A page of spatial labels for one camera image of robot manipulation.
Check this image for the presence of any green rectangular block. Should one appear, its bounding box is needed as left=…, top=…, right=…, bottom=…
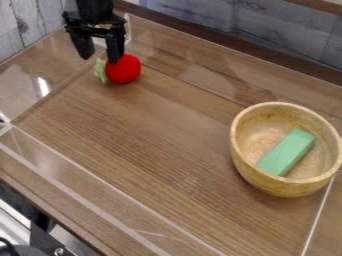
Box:
left=256, top=128, right=316, bottom=176

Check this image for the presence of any red plush strawberry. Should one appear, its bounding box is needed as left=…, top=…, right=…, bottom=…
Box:
left=93, top=54, right=141, bottom=84

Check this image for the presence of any black equipment with cable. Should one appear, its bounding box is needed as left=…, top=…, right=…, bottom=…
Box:
left=0, top=224, right=76, bottom=256

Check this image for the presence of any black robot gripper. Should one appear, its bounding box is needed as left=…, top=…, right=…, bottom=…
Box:
left=63, top=0, right=125, bottom=64

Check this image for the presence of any clear acrylic enclosure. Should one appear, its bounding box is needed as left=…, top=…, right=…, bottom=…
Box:
left=0, top=18, right=342, bottom=256

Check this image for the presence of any wooden bowl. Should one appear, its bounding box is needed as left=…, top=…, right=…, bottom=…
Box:
left=230, top=102, right=342, bottom=198

